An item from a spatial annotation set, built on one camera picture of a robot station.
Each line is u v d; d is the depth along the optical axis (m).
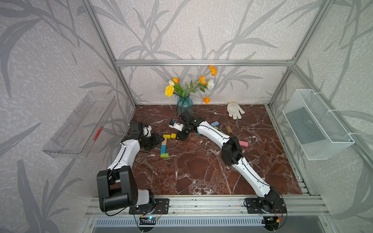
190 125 0.78
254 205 0.75
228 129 1.05
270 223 0.77
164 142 0.98
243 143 0.95
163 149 0.94
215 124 1.08
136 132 0.68
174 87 0.99
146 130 0.77
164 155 0.92
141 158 0.91
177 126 0.90
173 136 0.99
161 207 0.72
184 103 1.08
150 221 0.72
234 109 1.17
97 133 0.65
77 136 0.69
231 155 0.67
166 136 1.00
